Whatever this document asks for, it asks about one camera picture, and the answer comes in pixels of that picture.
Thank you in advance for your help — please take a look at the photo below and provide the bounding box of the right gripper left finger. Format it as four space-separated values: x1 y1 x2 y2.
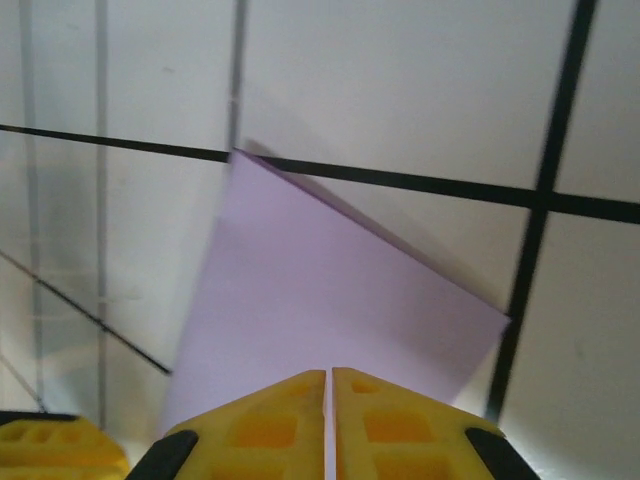
129 368 329 480

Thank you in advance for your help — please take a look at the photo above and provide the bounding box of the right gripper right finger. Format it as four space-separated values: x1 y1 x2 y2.
332 366 542 480

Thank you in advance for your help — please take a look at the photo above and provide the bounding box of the purple paper sheet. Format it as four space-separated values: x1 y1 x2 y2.
159 148 512 441

